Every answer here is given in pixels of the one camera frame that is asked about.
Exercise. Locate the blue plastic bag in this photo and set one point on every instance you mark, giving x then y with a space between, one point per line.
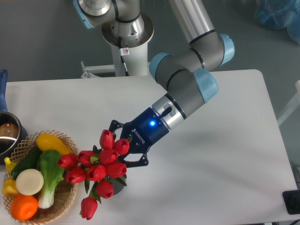
280 15

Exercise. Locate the green cucumber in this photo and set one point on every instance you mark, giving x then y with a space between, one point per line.
28 162

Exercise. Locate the red tulip bouquet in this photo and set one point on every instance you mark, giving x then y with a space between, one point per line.
92 166

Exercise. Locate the yellow bell pepper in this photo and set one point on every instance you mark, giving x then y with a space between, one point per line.
9 188

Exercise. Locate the orange fruit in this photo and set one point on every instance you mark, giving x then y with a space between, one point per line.
23 207

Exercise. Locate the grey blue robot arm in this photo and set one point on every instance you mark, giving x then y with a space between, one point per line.
186 78

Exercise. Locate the white frame at right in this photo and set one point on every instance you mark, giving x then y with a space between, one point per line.
291 106

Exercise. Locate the yellow banana tip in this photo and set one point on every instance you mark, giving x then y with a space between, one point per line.
9 164

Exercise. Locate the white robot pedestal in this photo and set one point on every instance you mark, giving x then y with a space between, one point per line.
129 46

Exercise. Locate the green bok choy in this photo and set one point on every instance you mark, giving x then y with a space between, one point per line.
52 173

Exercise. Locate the black device at edge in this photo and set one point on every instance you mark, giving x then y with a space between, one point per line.
292 201

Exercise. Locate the blue handled saucepan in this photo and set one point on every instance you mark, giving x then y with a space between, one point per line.
12 131

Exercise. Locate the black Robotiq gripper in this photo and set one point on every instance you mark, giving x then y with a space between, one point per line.
146 129

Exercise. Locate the dark grey ribbed vase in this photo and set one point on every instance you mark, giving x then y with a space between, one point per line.
117 183

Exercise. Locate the yellow squash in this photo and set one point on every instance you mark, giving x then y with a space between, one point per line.
47 142

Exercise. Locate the woven wicker basket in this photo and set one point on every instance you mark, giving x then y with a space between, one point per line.
64 193

